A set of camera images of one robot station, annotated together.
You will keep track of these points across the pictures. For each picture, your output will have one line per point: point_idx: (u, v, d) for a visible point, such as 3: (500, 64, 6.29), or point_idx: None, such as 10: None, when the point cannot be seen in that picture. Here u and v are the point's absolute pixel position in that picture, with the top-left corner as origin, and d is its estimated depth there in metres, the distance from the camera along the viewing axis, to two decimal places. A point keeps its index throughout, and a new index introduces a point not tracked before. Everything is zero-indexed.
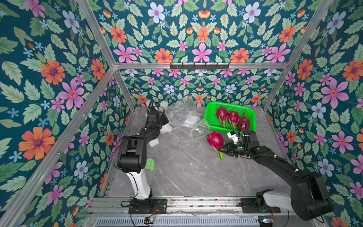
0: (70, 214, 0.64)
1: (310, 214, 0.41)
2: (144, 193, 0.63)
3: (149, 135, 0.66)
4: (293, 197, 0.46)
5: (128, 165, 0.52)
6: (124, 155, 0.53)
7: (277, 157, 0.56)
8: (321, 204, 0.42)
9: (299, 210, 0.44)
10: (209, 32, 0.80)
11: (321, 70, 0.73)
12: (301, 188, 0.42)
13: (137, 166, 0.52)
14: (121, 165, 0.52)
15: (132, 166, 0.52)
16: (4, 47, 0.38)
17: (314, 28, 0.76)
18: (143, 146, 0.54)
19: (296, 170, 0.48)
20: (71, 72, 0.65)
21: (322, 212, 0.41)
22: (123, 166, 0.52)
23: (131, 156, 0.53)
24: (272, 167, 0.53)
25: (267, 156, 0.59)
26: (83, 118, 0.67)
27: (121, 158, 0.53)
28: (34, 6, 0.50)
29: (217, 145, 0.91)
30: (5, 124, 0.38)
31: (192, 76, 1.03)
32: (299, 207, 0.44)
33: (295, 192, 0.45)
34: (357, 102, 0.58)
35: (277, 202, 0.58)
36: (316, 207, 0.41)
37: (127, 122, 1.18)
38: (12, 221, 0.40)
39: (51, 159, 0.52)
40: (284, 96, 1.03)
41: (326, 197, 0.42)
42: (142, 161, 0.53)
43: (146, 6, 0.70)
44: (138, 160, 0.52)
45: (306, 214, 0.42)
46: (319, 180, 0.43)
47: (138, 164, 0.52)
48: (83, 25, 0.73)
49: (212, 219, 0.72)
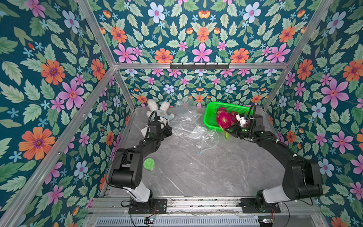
0: (70, 214, 0.64)
1: (298, 195, 0.43)
2: (142, 197, 0.61)
3: (147, 148, 0.62)
4: (286, 179, 0.48)
5: (121, 182, 0.47)
6: (117, 170, 0.48)
7: (279, 142, 0.57)
8: (311, 187, 0.44)
9: (289, 191, 0.47)
10: (209, 32, 0.80)
11: (321, 71, 0.73)
12: (294, 171, 0.44)
13: (130, 183, 0.47)
14: (114, 181, 0.47)
15: (125, 183, 0.47)
16: (4, 47, 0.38)
17: (314, 28, 0.76)
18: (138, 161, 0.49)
19: (294, 154, 0.49)
20: (71, 72, 0.65)
21: (310, 195, 0.43)
22: (116, 183, 0.47)
23: (125, 172, 0.48)
24: (272, 150, 0.59)
25: (269, 140, 0.61)
26: (83, 118, 0.67)
27: (113, 173, 0.48)
28: (34, 6, 0.50)
29: (223, 125, 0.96)
30: (5, 124, 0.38)
31: (192, 76, 1.03)
32: (290, 188, 0.47)
33: (288, 175, 0.47)
34: (357, 102, 0.58)
35: (274, 194, 0.60)
36: (305, 190, 0.44)
37: (127, 122, 1.18)
38: (12, 221, 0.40)
39: (51, 159, 0.52)
40: (284, 96, 1.03)
41: (317, 183, 0.44)
42: (136, 177, 0.48)
43: (146, 6, 0.70)
44: (132, 176, 0.47)
45: (294, 195, 0.45)
46: (315, 167, 0.46)
47: (132, 181, 0.46)
48: (83, 25, 0.73)
49: (212, 219, 0.72)
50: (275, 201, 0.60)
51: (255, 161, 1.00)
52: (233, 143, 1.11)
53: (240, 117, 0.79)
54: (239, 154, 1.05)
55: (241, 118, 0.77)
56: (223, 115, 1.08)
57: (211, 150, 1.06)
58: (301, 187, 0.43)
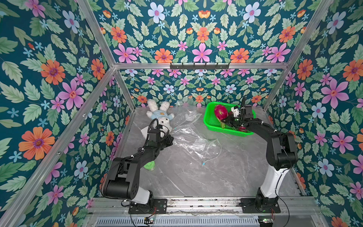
0: (70, 214, 0.64)
1: (277, 161, 0.53)
2: (142, 200, 0.60)
3: (145, 157, 0.60)
4: (267, 151, 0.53)
5: (116, 193, 0.44)
6: (113, 181, 0.46)
7: (263, 122, 0.69)
8: (288, 155, 0.53)
9: (270, 161, 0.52)
10: (209, 32, 0.80)
11: (321, 71, 0.73)
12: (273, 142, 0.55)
13: (126, 195, 0.44)
14: (108, 192, 0.44)
15: (120, 194, 0.44)
16: (4, 47, 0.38)
17: (314, 28, 0.76)
18: (135, 172, 0.47)
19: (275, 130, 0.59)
20: (71, 72, 0.65)
21: (288, 161, 0.52)
22: (111, 194, 0.44)
23: (120, 183, 0.46)
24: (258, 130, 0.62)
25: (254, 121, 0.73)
26: (83, 118, 0.67)
27: (108, 184, 0.46)
28: (34, 6, 0.50)
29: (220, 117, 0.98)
30: (5, 124, 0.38)
31: (192, 76, 1.03)
32: (270, 158, 0.58)
33: (268, 147, 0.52)
34: (357, 102, 0.58)
35: (268, 183, 0.64)
36: (282, 157, 0.52)
37: (127, 122, 1.18)
38: (12, 221, 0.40)
39: (51, 159, 0.52)
40: (284, 96, 1.03)
41: (293, 151, 0.54)
42: (132, 188, 0.45)
43: (146, 6, 0.70)
44: (128, 187, 0.45)
45: (274, 162, 0.55)
46: (291, 138, 0.56)
47: (127, 192, 0.44)
48: (83, 25, 0.73)
49: (212, 219, 0.72)
50: (272, 190, 0.62)
51: (255, 161, 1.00)
52: (233, 143, 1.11)
53: (234, 109, 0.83)
54: (239, 154, 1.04)
55: (235, 110, 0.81)
56: (219, 108, 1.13)
57: (211, 150, 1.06)
58: (279, 154, 0.52)
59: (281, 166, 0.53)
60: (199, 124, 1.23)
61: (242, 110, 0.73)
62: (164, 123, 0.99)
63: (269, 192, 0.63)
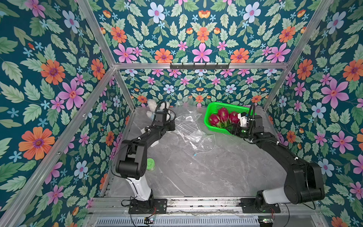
0: (70, 214, 0.64)
1: (300, 199, 0.43)
2: (143, 195, 0.62)
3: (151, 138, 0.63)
4: (288, 183, 0.48)
5: (127, 171, 0.49)
6: (123, 161, 0.50)
7: (279, 144, 0.56)
8: (313, 191, 0.43)
9: (290, 195, 0.47)
10: (209, 32, 0.80)
11: (321, 70, 0.73)
12: (296, 174, 0.43)
13: (136, 173, 0.49)
14: (120, 171, 0.49)
15: (130, 172, 0.49)
16: (4, 47, 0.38)
17: (314, 28, 0.76)
18: (143, 152, 0.51)
19: (296, 157, 0.48)
20: (71, 72, 0.65)
21: (312, 198, 0.43)
22: (122, 172, 0.49)
23: (130, 162, 0.51)
24: (273, 152, 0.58)
25: (269, 142, 0.60)
26: (83, 118, 0.67)
27: (120, 163, 0.50)
28: (34, 6, 0.50)
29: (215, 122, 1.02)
30: (5, 124, 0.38)
31: (192, 76, 1.03)
32: (291, 191, 0.46)
33: (289, 178, 0.47)
34: (357, 102, 0.58)
35: (274, 196, 0.59)
36: (306, 193, 0.43)
37: (127, 122, 1.18)
38: (12, 221, 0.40)
39: (51, 159, 0.52)
40: (284, 96, 1.03)
41: (319, 186, 0.43)
42: (141, 168, 0.51)
43: (146, 6, 0.70)
44: (137, 166, 0.49)
45: (296, 198, 0.44)
46: (317, 170, 0.43)
47: (137, 171, 0.49)
48: (83, 25, 0.73)
49: (212, 219, 0.72)
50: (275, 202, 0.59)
51: (255, 161, 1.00)
52: (233, 143, 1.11)
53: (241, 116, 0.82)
54: (239, 154, 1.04)
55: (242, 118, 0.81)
56: (211, 116, 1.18)
57: (209, 149, 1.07)
58: (303, 190, 0.43)
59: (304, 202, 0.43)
60: (199, 124, 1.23)
61: (251, 122, 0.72)
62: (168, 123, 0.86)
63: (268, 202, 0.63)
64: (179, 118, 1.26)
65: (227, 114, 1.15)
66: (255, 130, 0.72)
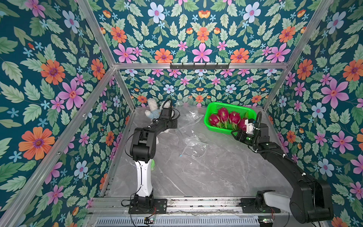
0: (70, 214, 0.64)
1: (307, 218, 0.40)
2: (146, 189, 0.64)
3: (159, 127, 0.72)
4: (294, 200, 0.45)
5: (139, 154, 0.58)
6: (136, 144, 0.58)
7: (286, 157, 0.54)
8: (320, 210, 0.41)
9: (297, 213, 0.44)
10: (209, 32, 0.80)
11: (321, 70, 0.73)
12: (304, 193, 0.41)
13: (147, 155, 0.58)
14: (133, 152, 0.58)
15: (142, 155, 0.58)
16: (4, 47, 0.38)
17: (313, 28, 0.76)
18: (153, 138, 0.60)
19: (303, 173, 0.46)
20: (71, 72, 0.65)
21: (320, 217, 0.41)
22: (134, 154, 0.58)
23: (142, 146, 0.59)
24: (279, 165, 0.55)
25: (275, 154, 0.57)
26: (83, 118, 0.67)
27: (133, 146, 0.59)
28: (34, 6, 0.50)
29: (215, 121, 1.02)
30: (5, 124, 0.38)
31: (192, 76, 1.03)
32: (298, 209, 0.44)
33: (296, 195, 0.44)
34: (357, 102, 0.58)
35: (276, 201, 0.58)
36: (313, 212, 0.41)
37: (127, 122, 1.18)
38: (12, 221, 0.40)
39: (51, 159, 0.52)
40: (284, 96, 1.03)
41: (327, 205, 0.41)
42: (151, 152, 0.59)
43: (146, 6, 0.70)
44: (148, 151, 0.57)
45: (303, 216, 0.42)
46: (325, 188, 0.41)
47: (148, 154, 0.57)
48: (83, 25, 0.73)
49: (212, 219, 0.72)
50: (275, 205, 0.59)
51: (255, 161, 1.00)
52: (233, 143, 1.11)
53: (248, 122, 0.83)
54: (239, 154, 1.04)
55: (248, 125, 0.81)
56: (212, 117, 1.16)
57: (209, 149, 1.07)
58: (309, 209, 0.41)
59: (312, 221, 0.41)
60: (199, 124, 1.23)
61: (257, 131, 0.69)
62: None
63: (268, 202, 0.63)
64: (179, 118, 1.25)
65: (227, 114, 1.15)
66: (260, 141, 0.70)
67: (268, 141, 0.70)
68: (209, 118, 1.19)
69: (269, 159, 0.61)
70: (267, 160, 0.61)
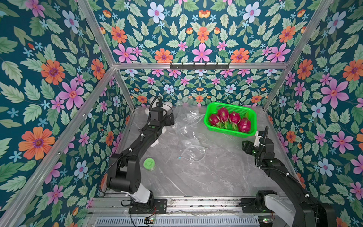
0: (70, 214, 0.64)
1: None
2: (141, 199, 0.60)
3: (143, 147, 0.55)
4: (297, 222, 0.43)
5: (119, 187, 0.46)
6: (115, 176, 0.46)
7: (289, 175, 0.53)
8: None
9: None
10: (209, 32, 0.80)
11: (321, 70, 0.73)
12: (307, 215, 0.40)
13: (128, 188, 0.45)
14: (113, 186, 0.46)
15: (122, 188, 0.46)
16: (4, 47, 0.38)
17: (313, 28, 0.76)
18: (134, 168, 0.46)
19: (306, 195, 0.45)
20: (71, 72, 0.65)
21: None
22: (115, 187, 0.46)
23: (122, 179, 0.46)
24: (282, 184, 0.55)
25: (278, 172, 0.57)
26: (83, 118, 0.67)
27: (112, 179, 0.46)
28: (34, 6, 0.50)
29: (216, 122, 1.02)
30: (4, 123, 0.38)
31: (192, 76, 1.03)
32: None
33: (299, 217, 0.43)
34: (357, 102, 0.58)
35: (276, 208, 0.58)
36: None
37: (127, 122, 1.18)
38: (12, 221, 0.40)
39: (51, 159, 0.52)
40: (284, 96, 1.03)
41: None
42: (133, 183, 0.46)
43: (146, 6, 0.70)
44: (130, 183, 0.45)
45: None
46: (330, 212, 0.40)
47: (130, 187, 0.45)
48: (83, 25, 0.73)
49: (212, 219, 0.72)
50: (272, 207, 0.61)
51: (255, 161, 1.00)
52: (233, 143, 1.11)
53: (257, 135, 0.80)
54: (239, 154, 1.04)
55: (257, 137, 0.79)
56: (212, 117, 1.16)
57: (209, 149, 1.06)
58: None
59: None
60: (199, 124, 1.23)
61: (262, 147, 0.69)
62: None
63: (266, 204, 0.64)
64: (179, 118, 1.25)
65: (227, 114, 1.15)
66: (264, 157, 0.66)
67: (272, 158, 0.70)
68: (209, 118, 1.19)
69: (273, 177, 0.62)
70: (271, 178, 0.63)
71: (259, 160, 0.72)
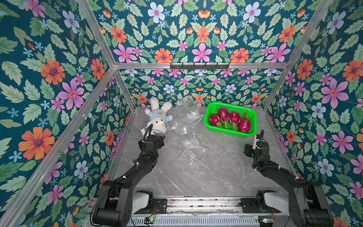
0: (70, 214, 0.64)
1: (304, 219, 0.40)
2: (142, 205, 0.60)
3: (138, 175, 0.53)
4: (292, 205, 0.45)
5: (108, 221, 0.41)
6: (103, 208, 0.42)
7: (281, 168, 0.59)
8: (320, 216, 0.41)
9: (297, 218, 0.43)
10: (209, 32, 0.80)
11: (321, 70, 0.73)
12: (297, 191, 0.43)
13: (116, 222, 0.41)
14: (100, 220, 0.41)
15: (111, 222, 0.41)
16: (4, 47, 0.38)
17: (313, 28, 0.76)
18: (126, 198, 0.42)
19: (297, 178, 0.50)
20: (71, 72, 0.65)
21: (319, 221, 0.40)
22: (102, 222, 0.41)
23: (111, 212, 0.42)
24: (276, 177, 0.59)
25: (272, 168, 0.61)
26: (83, 118, 0.67)
27: (99, 212, 0.42)
28: (34, 6, 0.50)
29: (215, 122, 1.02)
30: (5, 124, 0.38)
31: (192, 76, 1.03)
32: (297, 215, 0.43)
33: (292, 197, 0.46)
34: (357, 102, 0.58)
35: (277, 203, 0.57)
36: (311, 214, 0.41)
37: (127, 122, 1.18)
38: (12, 221, 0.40)
39: (51, 159, 0.52)
40: (284, 96, 1.03)
41: (324, 207, 0.41)
42: (123, 216, 0.41)
43: (146, 6, 0.70)
44: (119, 215, 0.41)
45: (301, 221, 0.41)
46: (317, 189, 0.43)
47: (118, 220, 0.41)
48: (83, 25, 0.73)
49: (212, 219, 0.72)
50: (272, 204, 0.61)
51: None
52: (233, 143, 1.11)
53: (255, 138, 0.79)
54: (240, 154, 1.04)
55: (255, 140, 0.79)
56: (212, 117, 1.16)
57: (209, 149, 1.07)
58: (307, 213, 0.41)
59: None
60: (199, 124, 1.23)
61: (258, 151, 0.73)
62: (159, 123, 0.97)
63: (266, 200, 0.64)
64: (179, 118, 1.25)
65: (227, 114, 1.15)
66: (261, 159, 0.73)
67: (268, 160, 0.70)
68: (209, 118, 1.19)
69: (269, 175, 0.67)
70: (267, 177, 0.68)
71: (256, 161, 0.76)
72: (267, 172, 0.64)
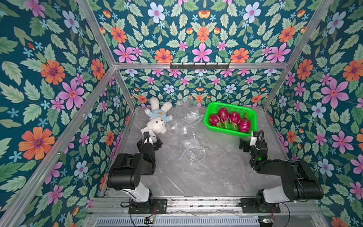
0: (70, 214, 0.64)
1: (296, 187, 0.44)
2: (143, 197, 0.62)
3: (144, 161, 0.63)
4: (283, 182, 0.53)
5: (119, 181, 0.46)
6: (116, 170, 0.49)
7: (274, 160, 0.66)
8: (311, 189, 0.44)
9: (289, 193, 0.47)
10: (209, 32, 0.80)
11: (321, 70, 0.73)
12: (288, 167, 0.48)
13: (129, 183, 0.46)
14: (112, 181, 0.46)
15: (123, 182, 0.46)
16: (4, 47, 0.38)
17: (313, 28, 0.76)
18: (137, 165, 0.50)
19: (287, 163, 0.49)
20: (71, 72, 0.65)
21: (309, 191, 0.43)
22: (113, 182, 0.46)
23: (123, 173, 0.48)
24: (270, 170, 0.64)
25: (266, 163, 0.67)
26: (83, 118, 0.67)
27: (111, 174, 0.48)
28: (34, 6, 0.50)
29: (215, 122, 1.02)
30: (5, 124, 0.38)
31: (192, 76, 1.03)
32: (288, 189, 0.47)
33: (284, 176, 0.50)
34: (357, 102, 0.58)
35: (274, 194, 0.60)
36: (302, 185, 0.44)
37: (127, 122, 1.18)
38: (12, 221, 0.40)
39: (51, 158, 0.52)
40: (284, 96, 1.03)
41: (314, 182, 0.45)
42: (135, 178, 0.48)
43: (146, 6, 0.70)
44: (132, 177, 0.47)
45: (294, 192, 0.45)
46: (306, 169, 0.50)
47: (131, 180, 0.46)
48: (83, 25, 0.73)
49: (212, 219, 0.72)
50: (271, 198, 0.62)
51: None
52: (233, 143, 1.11)
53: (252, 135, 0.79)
54: (240, 154, 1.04)
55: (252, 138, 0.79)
56: (213, 117, 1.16)
57: (209, 149, 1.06)
58: (299, 187, 0.44)
59: (304, 196, 0.44)
60: (199, 124, 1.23)
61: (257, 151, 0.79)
62: (159, 123, 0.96)
63: (265, 194, 0.65)
64: (179, 117, 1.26)
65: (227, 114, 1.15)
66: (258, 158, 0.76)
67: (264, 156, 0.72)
68: (209, 118, 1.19)
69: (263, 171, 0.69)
70: (262, 173, 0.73)
71: (254, 160, 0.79)
72: (262, 169, 0.70)
